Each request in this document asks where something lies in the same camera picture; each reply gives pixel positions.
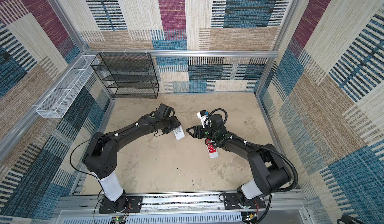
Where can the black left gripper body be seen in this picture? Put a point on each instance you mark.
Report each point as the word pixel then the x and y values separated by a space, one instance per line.
pixel 170 124

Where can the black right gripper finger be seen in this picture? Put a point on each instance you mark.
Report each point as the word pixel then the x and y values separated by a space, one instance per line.
pixel 194 135
pixel 192 129

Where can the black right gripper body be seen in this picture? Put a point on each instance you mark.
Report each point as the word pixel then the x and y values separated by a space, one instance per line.
pixel 203 132

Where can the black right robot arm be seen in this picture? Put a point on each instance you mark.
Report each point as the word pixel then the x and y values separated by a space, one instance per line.
pixel 272 172

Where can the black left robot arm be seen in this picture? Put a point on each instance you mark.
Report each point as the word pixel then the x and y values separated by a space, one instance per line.
pixel 101 155

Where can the red and white remote control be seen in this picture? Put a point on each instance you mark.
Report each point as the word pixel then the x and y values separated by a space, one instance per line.
pixel 213 153

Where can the black mesh shelf rack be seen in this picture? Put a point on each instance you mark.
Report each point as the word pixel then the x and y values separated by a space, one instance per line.
pixel 127 75

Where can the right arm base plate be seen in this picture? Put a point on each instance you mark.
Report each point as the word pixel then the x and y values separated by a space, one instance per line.
pixel 233 201

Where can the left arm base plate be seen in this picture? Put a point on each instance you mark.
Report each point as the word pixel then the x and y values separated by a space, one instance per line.
pixel 127 204

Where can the white slotted cable duct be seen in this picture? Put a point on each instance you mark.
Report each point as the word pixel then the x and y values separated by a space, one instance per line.
pixel 192 218

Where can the white mesh wall basket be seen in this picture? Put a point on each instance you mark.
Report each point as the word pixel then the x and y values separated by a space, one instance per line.
pixel 59 100

